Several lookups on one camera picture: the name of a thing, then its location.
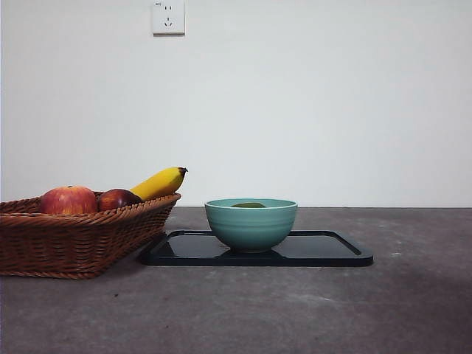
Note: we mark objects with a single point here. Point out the black rectangular tray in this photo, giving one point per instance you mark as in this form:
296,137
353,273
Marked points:
324,250

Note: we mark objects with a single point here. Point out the brown wicker basket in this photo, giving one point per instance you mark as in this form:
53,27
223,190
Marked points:
73,243

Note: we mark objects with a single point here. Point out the yellow banana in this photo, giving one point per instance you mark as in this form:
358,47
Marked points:
158,182

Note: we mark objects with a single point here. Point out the green avocado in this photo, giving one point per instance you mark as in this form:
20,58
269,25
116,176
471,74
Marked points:
249,205

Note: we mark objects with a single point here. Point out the red yellow apple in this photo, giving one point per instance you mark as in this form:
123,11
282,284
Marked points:
68,201

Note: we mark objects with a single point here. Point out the dark red plum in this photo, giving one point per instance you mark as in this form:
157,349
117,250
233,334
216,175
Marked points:
118,198

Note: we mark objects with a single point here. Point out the white wall socket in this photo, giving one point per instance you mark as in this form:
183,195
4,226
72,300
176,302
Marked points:
169,18

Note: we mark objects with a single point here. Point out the teal ceramic bowl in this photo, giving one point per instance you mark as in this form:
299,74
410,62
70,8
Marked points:
250,228

